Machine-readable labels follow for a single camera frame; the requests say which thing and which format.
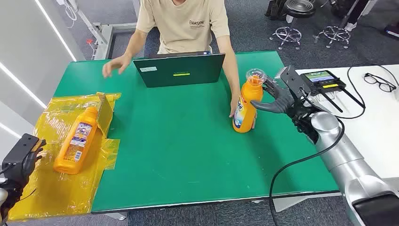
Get black remote controller with screen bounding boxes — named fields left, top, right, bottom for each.
left=300, top=70, right=366, bottom=113

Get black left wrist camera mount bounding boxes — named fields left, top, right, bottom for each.
left=1, top=134, right=40, bottom=167

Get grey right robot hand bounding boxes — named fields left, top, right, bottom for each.
left=251, top=78, right=296, bottom=114

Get person's right hand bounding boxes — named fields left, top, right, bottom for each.
left=102, top=53, right=133, bottom=79

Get orange bottle with white label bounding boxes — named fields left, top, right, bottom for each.
left=53, top=106, right=100, bottom=175

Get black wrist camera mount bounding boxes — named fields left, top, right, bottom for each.
left=1, top=134, right=40, bottom=167
left=276, top=65, right=312, bottom=101

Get black floor object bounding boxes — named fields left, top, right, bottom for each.
left=265, top=0, right=286, bottom=18

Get yellow plastic sheet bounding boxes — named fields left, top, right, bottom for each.
left=8, top=92, right=122, bottom=222

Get black stool with chrome base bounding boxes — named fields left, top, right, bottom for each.
left=269, top=0, right=317, bottom=50

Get black eyeglasses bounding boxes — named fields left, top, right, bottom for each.
left=364, top=73, right=397, bottom=93

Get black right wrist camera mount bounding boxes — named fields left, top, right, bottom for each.
left=276, top=65, right=312, bottom=101

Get grey metal frame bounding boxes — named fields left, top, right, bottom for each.
left=72, top=0, right=139, bottom=60

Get orange bottle with clear cap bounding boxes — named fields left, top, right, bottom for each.
left=232, top=68, right=268, bottom=134

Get chrome stool base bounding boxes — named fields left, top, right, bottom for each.
left=313, top=25, right=351, bottom=49

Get dark green laptop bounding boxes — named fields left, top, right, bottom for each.
left=133, top=51, right=226, bottom=88

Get thick black robot arm cable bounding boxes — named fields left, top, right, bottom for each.
left=268, top=117, right=346, bottom=226

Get person's left hand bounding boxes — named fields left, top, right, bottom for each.
left=229, top=93, right=243, bottom=119

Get thin black table cable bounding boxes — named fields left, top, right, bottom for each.
left=335, top=64, right=399, bottom=120

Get yellow wrapped cardboard flap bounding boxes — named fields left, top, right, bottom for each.
left=96, top=92, right=114, bottom=136

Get person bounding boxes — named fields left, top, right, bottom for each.
left=102, top=0, right=243, bottom=119
left=340, top=0, right=372, bottom=32

